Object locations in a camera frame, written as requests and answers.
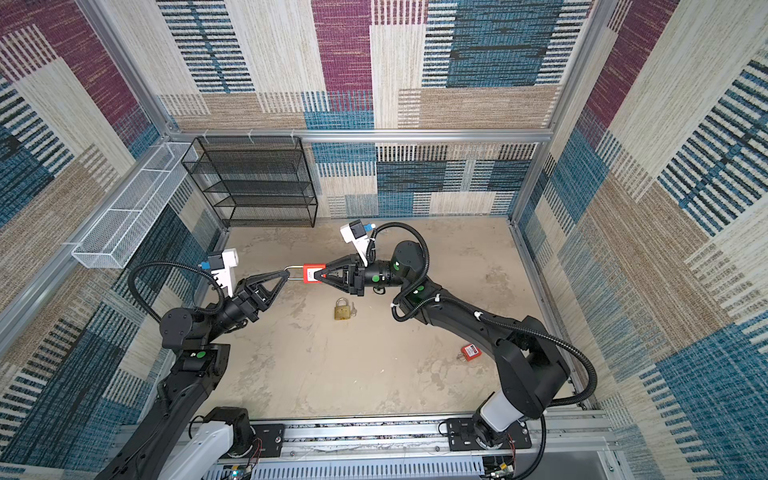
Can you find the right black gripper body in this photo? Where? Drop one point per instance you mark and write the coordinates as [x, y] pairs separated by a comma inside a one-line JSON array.
[[379, 273]]

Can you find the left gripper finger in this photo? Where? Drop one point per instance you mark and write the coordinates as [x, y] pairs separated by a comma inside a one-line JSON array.
[[268, 297], [274, 279]]

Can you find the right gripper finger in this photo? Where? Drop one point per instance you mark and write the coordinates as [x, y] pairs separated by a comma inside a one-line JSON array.
[[340, 265], [338, 282]]

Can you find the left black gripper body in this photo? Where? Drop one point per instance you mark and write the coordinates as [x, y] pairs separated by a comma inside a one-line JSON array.
[[244, 307]]

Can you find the red padlock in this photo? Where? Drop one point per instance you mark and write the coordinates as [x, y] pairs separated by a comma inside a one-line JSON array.
[[470, 352], [304, 273]]

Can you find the brass padlock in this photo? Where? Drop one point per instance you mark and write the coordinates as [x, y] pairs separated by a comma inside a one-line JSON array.
[[344, 310]]

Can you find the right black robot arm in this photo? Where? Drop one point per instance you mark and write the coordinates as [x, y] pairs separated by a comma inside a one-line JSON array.
[[530, 367]]

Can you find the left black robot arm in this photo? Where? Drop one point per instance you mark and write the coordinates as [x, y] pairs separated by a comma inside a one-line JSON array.
[[200, 363]]

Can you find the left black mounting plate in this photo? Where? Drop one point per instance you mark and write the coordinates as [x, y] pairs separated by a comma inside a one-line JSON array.
[[266, 441]]

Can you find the black mounting plate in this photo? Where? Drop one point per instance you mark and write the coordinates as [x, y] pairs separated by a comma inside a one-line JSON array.
[[266, 441], [462, 435]]

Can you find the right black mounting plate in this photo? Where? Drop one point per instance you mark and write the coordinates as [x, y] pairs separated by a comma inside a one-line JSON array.
[[462, 435]]

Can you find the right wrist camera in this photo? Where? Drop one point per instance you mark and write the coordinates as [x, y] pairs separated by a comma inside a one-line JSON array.
[[358, 234]]

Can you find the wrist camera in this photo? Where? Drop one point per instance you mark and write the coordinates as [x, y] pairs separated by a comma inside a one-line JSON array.
[[221, 266], [358, 234]]

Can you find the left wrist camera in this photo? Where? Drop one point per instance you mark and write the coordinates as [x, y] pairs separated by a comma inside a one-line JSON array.
[[221, 266]]

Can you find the black wire shelf rack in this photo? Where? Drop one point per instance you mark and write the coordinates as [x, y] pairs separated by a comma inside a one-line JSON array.
[[253, 181]]

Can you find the white wire mesh basket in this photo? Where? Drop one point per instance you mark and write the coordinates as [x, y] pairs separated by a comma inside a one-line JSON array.
[[118, 233]]

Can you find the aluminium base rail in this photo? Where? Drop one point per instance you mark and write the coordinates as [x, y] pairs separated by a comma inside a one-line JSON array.
[[570, 444]]

